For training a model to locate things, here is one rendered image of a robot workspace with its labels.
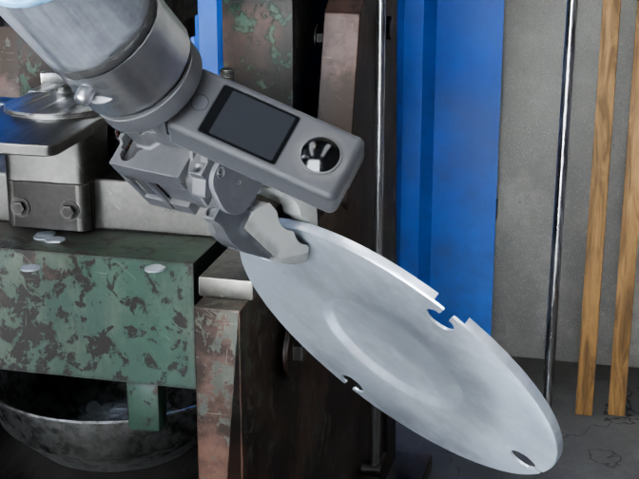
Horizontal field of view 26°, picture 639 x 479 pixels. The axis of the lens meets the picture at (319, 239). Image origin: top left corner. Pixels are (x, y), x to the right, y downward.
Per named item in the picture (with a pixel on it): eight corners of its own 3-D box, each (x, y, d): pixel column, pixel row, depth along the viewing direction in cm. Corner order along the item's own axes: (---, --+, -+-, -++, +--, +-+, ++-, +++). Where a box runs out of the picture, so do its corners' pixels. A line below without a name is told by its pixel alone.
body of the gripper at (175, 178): (203, 122, 97) (111, 14, 88) (300, 140, 92) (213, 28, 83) (152, 213, 95) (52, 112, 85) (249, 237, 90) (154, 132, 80)
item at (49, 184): (59, 267, 144) (51, 141, 140) (-63, 257, 147) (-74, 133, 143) (145, 202, 167) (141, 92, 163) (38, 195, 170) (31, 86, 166)
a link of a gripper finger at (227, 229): (273, 215, 96) (214, 143, 89) (293, 220, 95) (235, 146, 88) (242, 272, 94) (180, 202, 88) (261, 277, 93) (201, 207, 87)
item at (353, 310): (480, 491, 118) (485, 484, 118) (620, 450, 91) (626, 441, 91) (215, 281, 118) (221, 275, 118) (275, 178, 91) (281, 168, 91)
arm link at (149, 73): (180, -18, 80) (112, 97, 77) (218, 30, 83) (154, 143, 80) (87, -29, 84) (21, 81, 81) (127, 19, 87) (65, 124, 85)
